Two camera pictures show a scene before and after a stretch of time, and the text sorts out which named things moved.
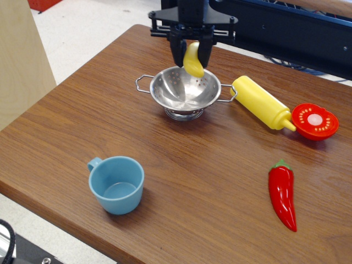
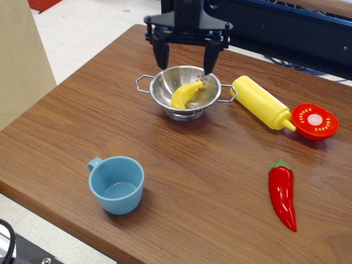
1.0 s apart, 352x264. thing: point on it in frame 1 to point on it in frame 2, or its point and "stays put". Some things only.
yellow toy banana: [192, 61] to [183, 94]
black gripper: [192, 20] to [187, 25]
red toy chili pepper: [281, 177] stays put
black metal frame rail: [315, 33] stays put
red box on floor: [42, 5] stays put
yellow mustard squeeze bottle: [262, 104] stays put
